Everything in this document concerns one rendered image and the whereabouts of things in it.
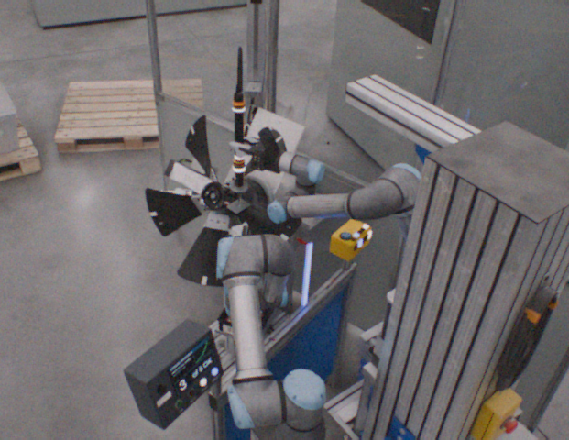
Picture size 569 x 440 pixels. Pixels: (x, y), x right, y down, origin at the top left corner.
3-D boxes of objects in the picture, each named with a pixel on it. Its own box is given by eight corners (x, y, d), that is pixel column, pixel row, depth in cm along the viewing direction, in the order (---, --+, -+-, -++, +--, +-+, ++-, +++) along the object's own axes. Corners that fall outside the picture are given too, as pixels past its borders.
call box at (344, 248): (349, 236, 258) (352, 216, 252) (368, 245, 254) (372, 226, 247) (328, 254, 248) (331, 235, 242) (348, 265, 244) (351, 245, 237)
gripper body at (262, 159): (248, 167, 216) (277, 177, 212) (248, 147, 211) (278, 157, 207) (258, 158, 222) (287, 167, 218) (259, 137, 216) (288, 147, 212)
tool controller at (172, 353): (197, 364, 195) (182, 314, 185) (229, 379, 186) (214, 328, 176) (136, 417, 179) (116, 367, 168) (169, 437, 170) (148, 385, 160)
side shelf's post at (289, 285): (286, 313, 351) (293, 200, 300) (291, 315, 350) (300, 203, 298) (282, 316, 349) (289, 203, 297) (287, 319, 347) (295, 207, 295)
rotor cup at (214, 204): (209, 210, 249) (191, 204, 238) (224, 179, 248) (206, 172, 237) (235, 224, 243) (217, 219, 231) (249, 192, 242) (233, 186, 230)
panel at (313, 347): (331, 370, 305) (344, 279, 264) (333, 372, 304) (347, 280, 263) (223, 491, 253) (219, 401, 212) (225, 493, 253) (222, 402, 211)
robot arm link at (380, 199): (388, 229, 173) (271, 229, 208) (406, 212, 180) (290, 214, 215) (377, 194, 170) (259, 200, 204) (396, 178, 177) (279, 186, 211)
